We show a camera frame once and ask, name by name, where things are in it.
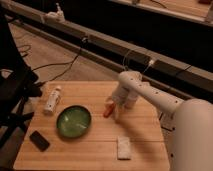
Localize white plastic bottle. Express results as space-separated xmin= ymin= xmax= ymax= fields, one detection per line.
xmin=43 ymin=86 xmax=61 ymax=115

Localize white paper cup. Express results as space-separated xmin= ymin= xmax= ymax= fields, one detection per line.
xmin=124 ymin=91 xmax=138 ymax=109

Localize black phone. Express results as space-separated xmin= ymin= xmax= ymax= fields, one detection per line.
xmin=29 ymin=131 xmax=50 ymax=151

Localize black floor cable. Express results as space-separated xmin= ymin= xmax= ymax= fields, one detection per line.
xmin=31 ymin=37 xmax=88 ymax=84

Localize white object on rail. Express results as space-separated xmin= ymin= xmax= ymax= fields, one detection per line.
xmin=45 ymin=4 xmax=65 ymax=22

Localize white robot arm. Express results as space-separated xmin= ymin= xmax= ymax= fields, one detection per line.
xmin=111 ymin=71 xmax=213 ymax=171

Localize green ceramic bowl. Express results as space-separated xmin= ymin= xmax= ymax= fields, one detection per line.
xmin=56 ymin=105 xmax=92 ymax=138

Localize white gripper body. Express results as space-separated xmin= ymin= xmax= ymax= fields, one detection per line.
xmin=112 ymin=85 xmax=129 ymax=105

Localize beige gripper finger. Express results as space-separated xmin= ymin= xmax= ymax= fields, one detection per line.
xmin=105 ymin=97 xmax=114 ymax=107
xmin=114 ymin=105 xmax=120 ymax=120

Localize black chair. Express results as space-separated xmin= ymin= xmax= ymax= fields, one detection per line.
xmin=0 ymin=5 xmax=42 ymax=149

